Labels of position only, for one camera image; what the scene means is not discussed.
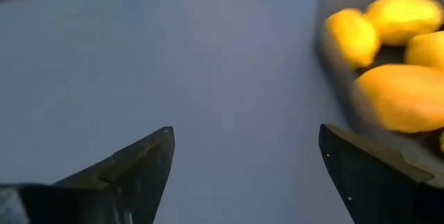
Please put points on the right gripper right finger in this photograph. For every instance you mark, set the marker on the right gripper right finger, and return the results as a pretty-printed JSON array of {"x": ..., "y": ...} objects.
[{"x": 374, "y": 189}]

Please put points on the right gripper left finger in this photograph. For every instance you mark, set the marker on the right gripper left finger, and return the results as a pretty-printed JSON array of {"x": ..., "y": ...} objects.
[{"x": 132, "y": 182}]

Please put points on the large orange-yellow lemon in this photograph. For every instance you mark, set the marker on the large orange-yellow lemon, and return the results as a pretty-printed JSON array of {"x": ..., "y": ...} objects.
[{"x": 399, "y": 97}]

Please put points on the yellow lemon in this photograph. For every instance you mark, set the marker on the yellow lemon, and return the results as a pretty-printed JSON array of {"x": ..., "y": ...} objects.
[
  {"x": 404, "y": 17},
  {"x": 428, "y": 50},
  {"x": 352, "y": 38}
]

